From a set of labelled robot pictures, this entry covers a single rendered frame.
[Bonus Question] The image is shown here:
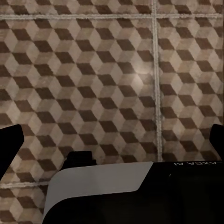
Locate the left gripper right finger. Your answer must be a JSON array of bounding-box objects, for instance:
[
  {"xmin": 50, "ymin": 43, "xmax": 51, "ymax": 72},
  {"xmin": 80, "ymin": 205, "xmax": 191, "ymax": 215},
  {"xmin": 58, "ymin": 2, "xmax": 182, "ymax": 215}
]
[{"xmin": 209, "ymin": 124, "xmax": 224, "ymax": 161}]

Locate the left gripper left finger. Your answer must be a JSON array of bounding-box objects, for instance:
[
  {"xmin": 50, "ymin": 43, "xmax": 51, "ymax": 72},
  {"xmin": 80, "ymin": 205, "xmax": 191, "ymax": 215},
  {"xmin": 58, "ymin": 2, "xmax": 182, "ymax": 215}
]
[{"xmin": 0, "ymin": 124, "xmax": 24, "ymax": 180}]

